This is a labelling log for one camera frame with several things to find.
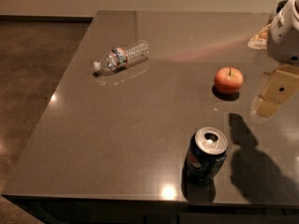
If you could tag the snack jar with black lid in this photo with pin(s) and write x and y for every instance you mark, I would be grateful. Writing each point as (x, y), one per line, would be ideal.
(259, 41)

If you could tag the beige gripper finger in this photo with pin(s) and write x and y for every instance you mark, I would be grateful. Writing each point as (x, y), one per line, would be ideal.
(279, 86)

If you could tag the clear plastic water bottle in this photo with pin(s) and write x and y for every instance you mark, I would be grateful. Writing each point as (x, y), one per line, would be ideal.
(121, 58)

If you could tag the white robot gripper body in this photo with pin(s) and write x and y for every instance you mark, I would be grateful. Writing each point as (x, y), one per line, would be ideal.
(284, 37)

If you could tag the red apple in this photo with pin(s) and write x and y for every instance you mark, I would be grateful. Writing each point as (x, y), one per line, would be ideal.
(228, 80)

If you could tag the blue pepsi soda can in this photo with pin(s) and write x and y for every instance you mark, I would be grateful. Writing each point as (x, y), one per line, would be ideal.
(206, 155)

